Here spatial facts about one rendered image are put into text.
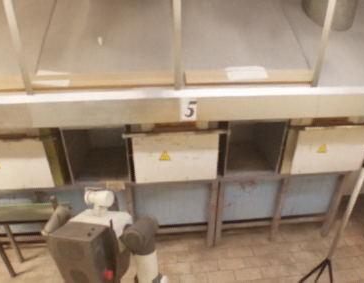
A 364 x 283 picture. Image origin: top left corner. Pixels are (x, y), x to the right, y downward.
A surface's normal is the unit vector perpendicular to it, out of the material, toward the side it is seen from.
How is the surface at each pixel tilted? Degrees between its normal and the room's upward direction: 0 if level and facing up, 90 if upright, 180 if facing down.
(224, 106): 80
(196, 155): 90
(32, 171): 90
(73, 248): 73
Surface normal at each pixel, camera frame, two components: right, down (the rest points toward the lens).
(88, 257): -0.31, 0.16
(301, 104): 0.09, 0.29
